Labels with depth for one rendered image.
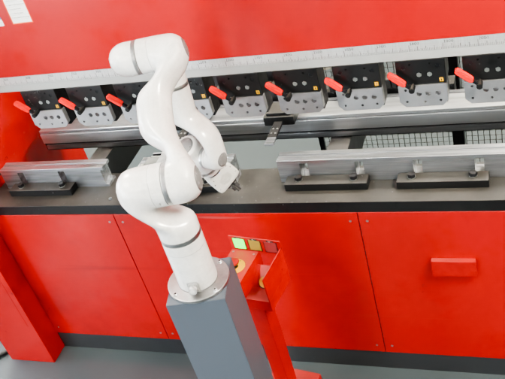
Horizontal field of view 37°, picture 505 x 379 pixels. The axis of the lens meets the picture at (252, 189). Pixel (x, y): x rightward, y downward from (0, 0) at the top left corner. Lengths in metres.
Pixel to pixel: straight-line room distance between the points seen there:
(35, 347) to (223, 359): 1.53
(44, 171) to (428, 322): 1.63
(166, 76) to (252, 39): 0.43
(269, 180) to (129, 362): 1.23
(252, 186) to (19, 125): 1.21
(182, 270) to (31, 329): 1.58
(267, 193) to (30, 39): 1.00
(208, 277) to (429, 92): 0.90
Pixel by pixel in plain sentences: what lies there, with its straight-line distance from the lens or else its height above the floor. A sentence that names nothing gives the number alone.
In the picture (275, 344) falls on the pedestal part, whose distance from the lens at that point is 2.81.
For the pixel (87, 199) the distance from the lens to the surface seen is 3.05.
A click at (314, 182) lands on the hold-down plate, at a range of 2.66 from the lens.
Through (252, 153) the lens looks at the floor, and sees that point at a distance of 4.58.
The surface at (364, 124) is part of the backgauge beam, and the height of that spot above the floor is 0.94.
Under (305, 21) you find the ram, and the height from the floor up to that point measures 1.50.
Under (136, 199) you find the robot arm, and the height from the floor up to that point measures 1.37.
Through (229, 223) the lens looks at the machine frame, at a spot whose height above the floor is 0.78.
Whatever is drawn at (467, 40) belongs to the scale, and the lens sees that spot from 2.33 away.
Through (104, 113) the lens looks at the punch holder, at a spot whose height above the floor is 1.22.
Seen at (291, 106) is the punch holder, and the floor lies 1.21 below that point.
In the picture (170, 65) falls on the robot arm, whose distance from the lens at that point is 2.11.
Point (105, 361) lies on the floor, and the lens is 3.64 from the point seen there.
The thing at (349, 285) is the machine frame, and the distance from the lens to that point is 2.87.
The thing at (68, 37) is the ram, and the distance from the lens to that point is 2.72.
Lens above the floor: 2.47
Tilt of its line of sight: 35 degrees down
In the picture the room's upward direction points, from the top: 17 degrees counter-clockwise
